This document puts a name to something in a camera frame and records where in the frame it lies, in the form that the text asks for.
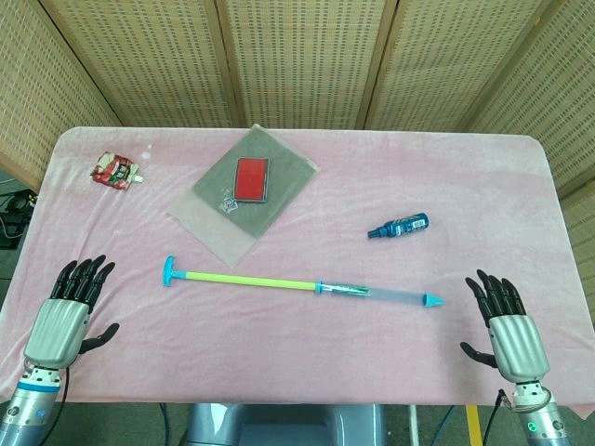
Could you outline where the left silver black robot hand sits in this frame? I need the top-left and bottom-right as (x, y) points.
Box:
(22, 254), (121, 371)

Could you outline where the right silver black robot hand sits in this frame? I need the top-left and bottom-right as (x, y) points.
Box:
(459, 268), (552, 385)

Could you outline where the clear plastic tube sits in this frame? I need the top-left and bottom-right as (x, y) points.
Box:
(313, 278), (446, 310)

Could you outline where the green plunger with blue handle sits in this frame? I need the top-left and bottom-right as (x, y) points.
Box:
(161, 254), (373, 298)

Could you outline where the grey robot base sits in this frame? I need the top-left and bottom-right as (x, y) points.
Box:
(185, 402), (387, 446)

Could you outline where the blue spray bottle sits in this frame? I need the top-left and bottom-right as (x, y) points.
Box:
(366, 212), (431, 242)

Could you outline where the red snack packet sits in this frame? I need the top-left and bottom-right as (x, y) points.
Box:
(89, 151), (144, 192)

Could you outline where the pink tablecloth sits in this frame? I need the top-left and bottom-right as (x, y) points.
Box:
(0, 125), (595, 419)

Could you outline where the woven bamboo screen panel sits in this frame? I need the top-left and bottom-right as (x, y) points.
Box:
(459, 0), (595, 298)
(216, 0), (399, 130)
(364, 0), (575, 134)
(39, 0), (245, 129)
(0, 0), (123, 191)

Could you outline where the red rectangular card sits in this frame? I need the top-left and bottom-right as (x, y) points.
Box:
(231, 156), (271, 204)

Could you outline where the grey cloth in plastic bag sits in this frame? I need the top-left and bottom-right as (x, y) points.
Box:
(165, 123), (322, 269)

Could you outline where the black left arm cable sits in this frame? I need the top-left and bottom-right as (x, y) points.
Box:
(55, 361), (73, 405)

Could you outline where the black cables and device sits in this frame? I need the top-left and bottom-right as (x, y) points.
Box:
(0, 188), (38, 252)

